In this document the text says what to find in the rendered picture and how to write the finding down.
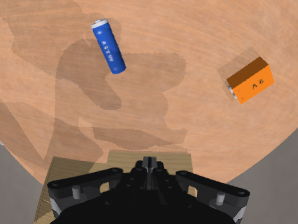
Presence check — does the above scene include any tan wooden chest of drawers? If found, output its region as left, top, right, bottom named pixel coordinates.
left=33, top=156, right=106, bottom=224

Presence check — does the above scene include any brown drawer front with small knob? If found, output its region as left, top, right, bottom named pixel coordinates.
left=36, top=204, right=56, bottom=224
left=106, top=151, right=193, bottom=175
left=42, top=159, right=106, bottom=204

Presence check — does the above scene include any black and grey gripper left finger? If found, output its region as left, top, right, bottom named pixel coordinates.
left=47, top=156, right=150, bottom=218

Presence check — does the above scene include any blue aa battery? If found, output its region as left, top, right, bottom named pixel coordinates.
left=91, top=18, right=126, bottom=74

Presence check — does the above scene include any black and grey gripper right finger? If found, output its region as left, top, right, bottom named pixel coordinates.
left=148, top=157, right=250, bottom=224

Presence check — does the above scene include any orange nine-volt battery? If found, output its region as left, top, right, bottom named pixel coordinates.
left=226, top=56, right=274, bottom=104

